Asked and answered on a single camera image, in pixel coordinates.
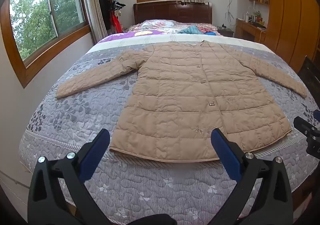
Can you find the dark chair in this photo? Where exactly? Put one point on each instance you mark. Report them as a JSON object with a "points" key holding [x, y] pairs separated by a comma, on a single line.
{"points": [[310, 72]]}

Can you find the grey floral quilted bedspread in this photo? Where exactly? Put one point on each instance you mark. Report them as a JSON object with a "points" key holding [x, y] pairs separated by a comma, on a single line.
{"points": [[87, 115]]}

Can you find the large wooden framed window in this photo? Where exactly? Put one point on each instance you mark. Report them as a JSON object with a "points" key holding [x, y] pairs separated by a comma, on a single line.
{"points": [[32, 27]]}

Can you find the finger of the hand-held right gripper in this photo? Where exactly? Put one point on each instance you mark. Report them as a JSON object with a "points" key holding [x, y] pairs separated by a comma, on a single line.
{"points": [[303, 126]]}

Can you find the dark wooden nightstand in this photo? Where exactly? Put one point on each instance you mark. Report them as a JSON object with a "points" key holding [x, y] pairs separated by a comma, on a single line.
{"points": [[225, 32]]}

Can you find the wooden coat rack with clothes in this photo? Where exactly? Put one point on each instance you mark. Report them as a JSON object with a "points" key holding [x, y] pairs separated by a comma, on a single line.
{"points": [[110, 7]]}

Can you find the pink floral pillow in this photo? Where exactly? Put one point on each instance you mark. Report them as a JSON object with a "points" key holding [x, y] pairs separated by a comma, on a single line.
{"points": [[160, 24]]}

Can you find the beige quilted jacket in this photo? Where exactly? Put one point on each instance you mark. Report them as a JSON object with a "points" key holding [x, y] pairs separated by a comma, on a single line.
{"points": [[175, 102]]}

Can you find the dark wooden headboard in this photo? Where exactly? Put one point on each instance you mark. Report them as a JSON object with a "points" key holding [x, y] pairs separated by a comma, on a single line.
{"points": [[172, 12]]}

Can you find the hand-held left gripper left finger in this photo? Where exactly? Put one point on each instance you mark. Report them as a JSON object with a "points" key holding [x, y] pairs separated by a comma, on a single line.
{"points": [[96, 151]]}

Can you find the plain beige curtain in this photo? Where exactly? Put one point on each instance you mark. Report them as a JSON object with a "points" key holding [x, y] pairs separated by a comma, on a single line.
{"points": [[96, 2]]}

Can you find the wooden wardrobe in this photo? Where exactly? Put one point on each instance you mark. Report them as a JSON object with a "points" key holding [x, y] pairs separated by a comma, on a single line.
{"points": [[290, 14]]}

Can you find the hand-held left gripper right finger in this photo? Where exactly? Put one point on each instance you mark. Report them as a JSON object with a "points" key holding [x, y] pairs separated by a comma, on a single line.
{"points": [[225, 151]]}

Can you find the blue clothing pile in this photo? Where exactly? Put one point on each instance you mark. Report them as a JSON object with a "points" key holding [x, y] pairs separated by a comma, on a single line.
{"points": [[191, 30]]}

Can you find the wooden desk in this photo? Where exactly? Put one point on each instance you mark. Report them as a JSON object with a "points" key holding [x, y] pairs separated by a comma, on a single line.
{"points": [[246, 29]]}

